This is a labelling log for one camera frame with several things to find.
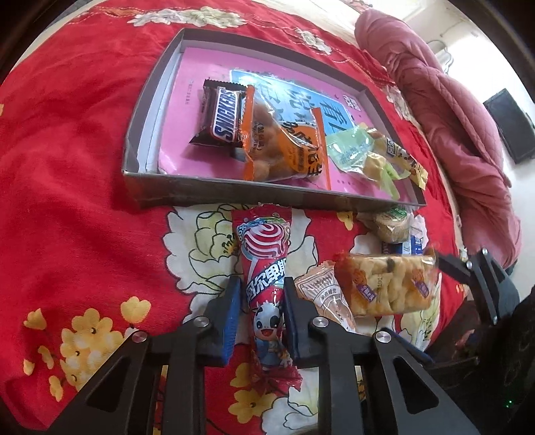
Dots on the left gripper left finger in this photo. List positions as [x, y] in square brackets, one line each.
[224, 313]

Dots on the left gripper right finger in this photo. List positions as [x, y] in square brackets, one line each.
[305, 343]

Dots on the orange cracker snack packet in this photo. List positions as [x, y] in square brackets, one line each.
[381, 285]

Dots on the red lollipop cone packet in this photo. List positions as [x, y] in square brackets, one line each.
[263, 234]

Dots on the orange peanut snack bag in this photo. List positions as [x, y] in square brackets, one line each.
[278, 149]

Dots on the green and yellow candy packet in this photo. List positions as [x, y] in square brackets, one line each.
[353, 152]

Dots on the clear brown biscuit packet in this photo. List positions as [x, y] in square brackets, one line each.
[321, 287]

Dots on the blue wrapped candy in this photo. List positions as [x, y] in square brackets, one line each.
[413, 246]

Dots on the red floral blanket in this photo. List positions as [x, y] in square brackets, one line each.
[82, 266]

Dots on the round cake green label packet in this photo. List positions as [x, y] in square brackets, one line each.
[391, 226]

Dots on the grey cardboard tray box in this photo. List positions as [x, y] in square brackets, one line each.
[150, 187]

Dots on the Snickers chocolate bar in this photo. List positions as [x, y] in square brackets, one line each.
[220, 115]

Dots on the yellow cartoon snack packet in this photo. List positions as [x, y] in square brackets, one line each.
[399, 156]

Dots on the pink and blue book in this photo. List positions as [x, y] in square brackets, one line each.
[291, 93]

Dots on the pink quilted comforter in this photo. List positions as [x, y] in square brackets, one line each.
[459, 129]

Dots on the black television monitor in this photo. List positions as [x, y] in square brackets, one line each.
[515, 126]

